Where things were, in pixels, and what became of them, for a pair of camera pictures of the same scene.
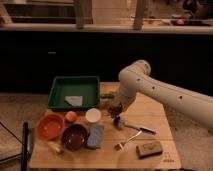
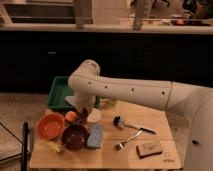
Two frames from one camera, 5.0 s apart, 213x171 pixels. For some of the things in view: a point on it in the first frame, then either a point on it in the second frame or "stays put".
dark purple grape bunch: x=115 y=111 -> x=83 y=114
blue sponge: x=96 y=136 stays put
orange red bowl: x=50 y=125 stays put
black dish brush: x=120 y=123 stays put
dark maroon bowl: x=74 y=136 stays put
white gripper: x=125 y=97 -> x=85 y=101
